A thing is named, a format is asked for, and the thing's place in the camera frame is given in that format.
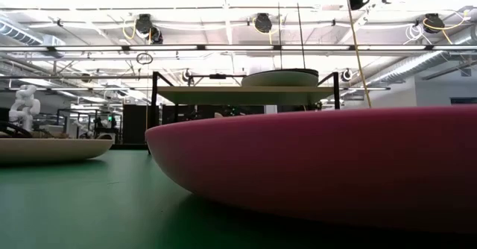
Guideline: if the pink plate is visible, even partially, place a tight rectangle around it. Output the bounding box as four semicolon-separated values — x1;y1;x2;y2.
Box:
145;105;477;236

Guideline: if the white plate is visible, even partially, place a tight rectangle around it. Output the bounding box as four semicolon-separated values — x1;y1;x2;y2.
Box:
0;136;114;165

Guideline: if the long ceiling light bar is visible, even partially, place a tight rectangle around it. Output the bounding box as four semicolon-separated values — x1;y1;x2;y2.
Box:
0;44;477;53

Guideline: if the black room partition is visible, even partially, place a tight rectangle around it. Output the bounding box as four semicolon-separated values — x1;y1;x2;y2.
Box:
122;104;151;145

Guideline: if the green table mat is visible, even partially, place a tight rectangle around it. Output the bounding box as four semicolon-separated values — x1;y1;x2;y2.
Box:
0;148;477;249

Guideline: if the white humanoid robot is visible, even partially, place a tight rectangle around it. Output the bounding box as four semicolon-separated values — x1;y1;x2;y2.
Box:
8;84;42;133

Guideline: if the wooden shelf with black frame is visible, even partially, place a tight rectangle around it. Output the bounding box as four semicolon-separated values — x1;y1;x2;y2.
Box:
150;71;341;155

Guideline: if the black ceiling cable reel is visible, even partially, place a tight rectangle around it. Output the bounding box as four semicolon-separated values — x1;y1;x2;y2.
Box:
134;13;164;45
423;13;445;34
253;13;274;34

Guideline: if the yellow extension cable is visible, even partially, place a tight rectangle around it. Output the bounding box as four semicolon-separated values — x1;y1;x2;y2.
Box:
345;0;373;109

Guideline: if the black frame robot cell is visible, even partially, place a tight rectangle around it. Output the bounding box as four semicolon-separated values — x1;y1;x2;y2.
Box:
56;108;123;144

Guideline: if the grey ceiling air duct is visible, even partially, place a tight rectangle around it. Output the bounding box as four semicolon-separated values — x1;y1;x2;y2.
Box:
367;34;477;89
0;17;66;58

